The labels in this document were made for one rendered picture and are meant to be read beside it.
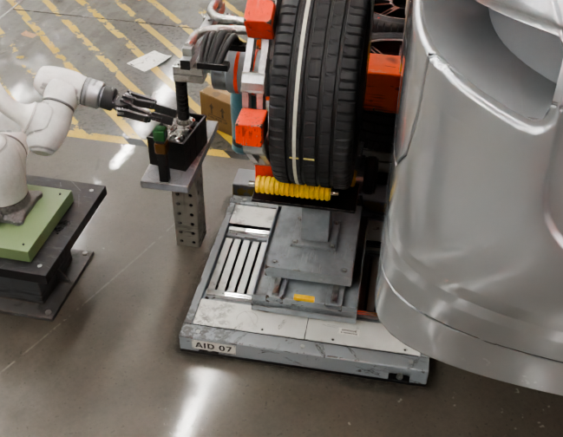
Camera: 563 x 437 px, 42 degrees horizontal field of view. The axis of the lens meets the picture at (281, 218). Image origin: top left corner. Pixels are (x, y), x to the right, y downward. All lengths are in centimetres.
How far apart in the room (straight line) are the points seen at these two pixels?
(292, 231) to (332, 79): 85
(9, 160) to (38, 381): 72
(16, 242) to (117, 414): 65
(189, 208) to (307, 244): 51
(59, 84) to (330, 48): 89
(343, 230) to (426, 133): 150
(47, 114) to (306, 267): 97
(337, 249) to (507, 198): 149
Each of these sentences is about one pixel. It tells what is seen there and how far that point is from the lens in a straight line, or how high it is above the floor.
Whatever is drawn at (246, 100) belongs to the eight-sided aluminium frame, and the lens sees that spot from 206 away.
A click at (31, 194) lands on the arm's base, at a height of 37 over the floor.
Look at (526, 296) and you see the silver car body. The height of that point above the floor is 109.
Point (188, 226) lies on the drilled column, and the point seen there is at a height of 10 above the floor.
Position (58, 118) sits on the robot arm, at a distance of 236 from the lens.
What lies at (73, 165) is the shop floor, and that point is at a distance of 349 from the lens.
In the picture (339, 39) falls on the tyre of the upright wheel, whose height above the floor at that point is 109.
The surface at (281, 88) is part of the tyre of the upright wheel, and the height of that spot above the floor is 97.
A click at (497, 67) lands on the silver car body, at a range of 118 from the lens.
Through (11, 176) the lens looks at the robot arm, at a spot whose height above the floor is 51.
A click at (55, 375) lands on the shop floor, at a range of 258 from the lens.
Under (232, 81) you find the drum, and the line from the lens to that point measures 228.
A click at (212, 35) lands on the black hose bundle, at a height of 104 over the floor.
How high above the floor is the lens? 194
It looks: 39 degrees down
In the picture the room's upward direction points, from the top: 1 degrees clockwise
